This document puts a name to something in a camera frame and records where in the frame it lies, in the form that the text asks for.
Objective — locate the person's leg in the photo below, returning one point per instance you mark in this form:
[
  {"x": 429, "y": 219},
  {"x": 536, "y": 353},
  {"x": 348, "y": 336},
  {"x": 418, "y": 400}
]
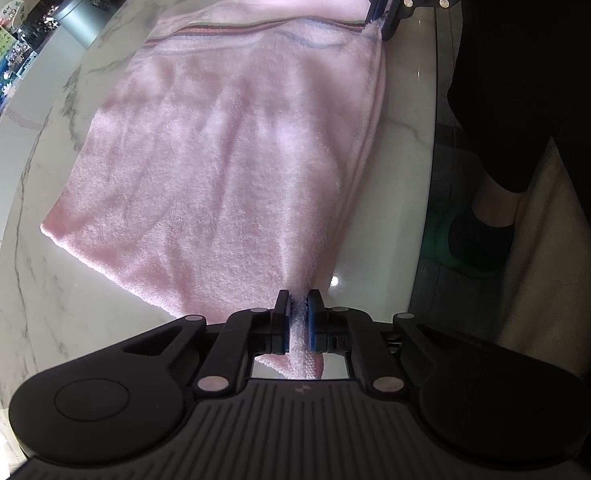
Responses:
[{"x": 525, "y": 60}]

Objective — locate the round painted fan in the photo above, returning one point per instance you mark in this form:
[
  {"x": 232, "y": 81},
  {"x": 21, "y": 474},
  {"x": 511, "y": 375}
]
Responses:
[{"x": 10, "y": 16}]

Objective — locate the green slipper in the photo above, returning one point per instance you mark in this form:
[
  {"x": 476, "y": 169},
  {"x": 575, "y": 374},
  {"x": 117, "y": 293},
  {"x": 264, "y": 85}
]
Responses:
[{"x": 475, "y": 242}]

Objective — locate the silver trash can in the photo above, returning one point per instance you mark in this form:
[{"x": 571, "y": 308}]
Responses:
[{"x": 82, "y": 17}]

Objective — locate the dark blue vase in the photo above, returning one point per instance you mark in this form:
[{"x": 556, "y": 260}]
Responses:
[{"x": 28, "y": 34}]

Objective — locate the pink towel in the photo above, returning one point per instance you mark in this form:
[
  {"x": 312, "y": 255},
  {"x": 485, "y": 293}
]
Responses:
[{"x": 225, "y": 160}]

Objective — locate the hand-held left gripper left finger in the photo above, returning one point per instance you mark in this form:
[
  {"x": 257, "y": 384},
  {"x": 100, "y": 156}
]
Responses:
[{"x": 283, "y": 327}]

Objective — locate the cow figurine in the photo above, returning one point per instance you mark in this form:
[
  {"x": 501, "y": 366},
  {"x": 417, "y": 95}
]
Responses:
[{"x": 51, "y": 20}]

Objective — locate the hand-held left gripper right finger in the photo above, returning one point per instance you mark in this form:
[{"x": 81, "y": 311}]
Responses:
[{"x": 316, "y": 327}]

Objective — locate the acrylic photo stand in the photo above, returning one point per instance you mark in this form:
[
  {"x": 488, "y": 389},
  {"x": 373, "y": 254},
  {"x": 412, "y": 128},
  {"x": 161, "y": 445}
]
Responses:
[{"x": 22, "y": 59}]

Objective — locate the beige sofa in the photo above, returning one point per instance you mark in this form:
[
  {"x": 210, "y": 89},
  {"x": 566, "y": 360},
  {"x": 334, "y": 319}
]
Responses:
[{"x": 560, "y": 270}]

